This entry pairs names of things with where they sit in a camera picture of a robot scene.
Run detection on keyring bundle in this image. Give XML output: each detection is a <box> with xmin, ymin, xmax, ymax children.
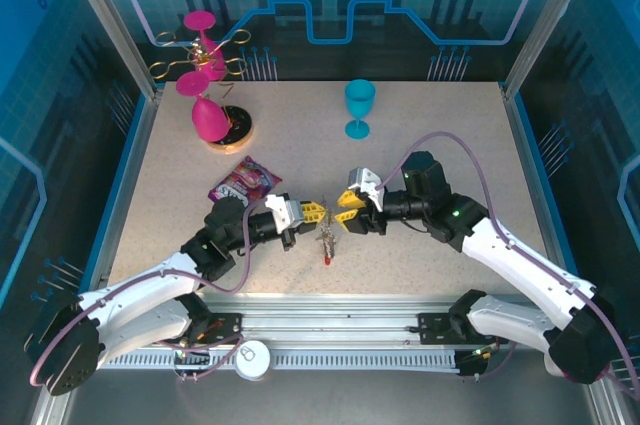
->
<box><xmin>313</xmin><ymin>194</ymin><xmax>344</xmax><ymax>259</ymax></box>

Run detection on purple candy bag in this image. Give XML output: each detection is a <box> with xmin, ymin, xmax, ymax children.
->
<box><xmin>208</xmin><ymin>155</ymin><xmax>283</xmax><ymax>209</ymax></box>

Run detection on chocolate doughnut toy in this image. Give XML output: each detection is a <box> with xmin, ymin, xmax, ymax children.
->
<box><xmin>207</xmin><ymin>103</ymin><xmax>255</xmax><ymax>149</ymax></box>

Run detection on pink plastic wine glass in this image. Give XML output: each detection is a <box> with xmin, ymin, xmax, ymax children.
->
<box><xmin>174</xmin><ymin>71</ymin><xmax>230</xmax><ymax>143</ymax></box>
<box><xmin>182</xmin><ymin>10</ymin><xmax>227</xmax><ymax>82</ymax></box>

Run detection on blue plastic goblet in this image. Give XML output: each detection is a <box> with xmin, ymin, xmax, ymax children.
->
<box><xmin>343</xmin><ymin>78</ymin><xmax>377</xmax><ymax>140</ymax></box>

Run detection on white tin can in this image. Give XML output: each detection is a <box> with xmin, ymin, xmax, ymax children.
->
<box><xmin>233</xmin><ymin>339</ymin><xmax>272</xmax><ymax>382</ymax></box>

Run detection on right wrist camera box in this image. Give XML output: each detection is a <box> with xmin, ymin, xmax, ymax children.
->
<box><xmin>347</xmin><ymin>166</ymin><xmax>385</xmax><ymax>214</ymax></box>

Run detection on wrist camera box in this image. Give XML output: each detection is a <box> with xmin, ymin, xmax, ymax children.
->
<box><xmin>263</xmin><ymin>193</ymin><xmax>302</xmax><ymax>232</ymax></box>
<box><xmin>347</xmin><ymin>166</ymin><xmax>385</xmax><ymax>214</ymax></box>

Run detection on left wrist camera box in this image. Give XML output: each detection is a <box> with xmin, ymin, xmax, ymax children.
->
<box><xmin>263</xmin><ymin>193</ymin><xmax>302</xmax><ymax>232</ymax></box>

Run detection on aluminium front rail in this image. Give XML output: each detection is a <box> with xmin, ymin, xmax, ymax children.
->
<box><xmin>199</xmin><ymin>292</ymin><xmax>481</xmax><ymax>344</ymax></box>

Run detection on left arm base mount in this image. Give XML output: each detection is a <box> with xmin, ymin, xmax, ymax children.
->
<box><xmin>189</xmin><ymin>312</ymin><xmax>246</xmax><ymax>346</ymax></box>

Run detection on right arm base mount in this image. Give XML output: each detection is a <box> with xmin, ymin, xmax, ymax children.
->
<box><xmin>417</xmin><ymin>312</ymin><xmax>481</xmax><ymax>345</ymax></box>

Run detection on white slotted cable duct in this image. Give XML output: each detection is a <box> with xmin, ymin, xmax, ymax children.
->
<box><xmin>99</xmin><ymin>348</ymin><xmax>461</xmax><ymax>372</ymax></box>

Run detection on gold wire glass rack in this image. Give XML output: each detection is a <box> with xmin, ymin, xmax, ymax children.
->
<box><xmin>148</xmin><ymin>28</ymin><xmax>252</xmax><ymax>96</ymax></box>

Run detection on aluminium frame post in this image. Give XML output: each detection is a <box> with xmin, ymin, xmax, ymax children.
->
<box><xmin>54</xmin><ymin>0</ymin><xmax>165</xmax><ymax>99</ymax></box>
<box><xmin>501</xmin><ymin>0</ymin><xmax>604</xmax><ymax>99</ymax></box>

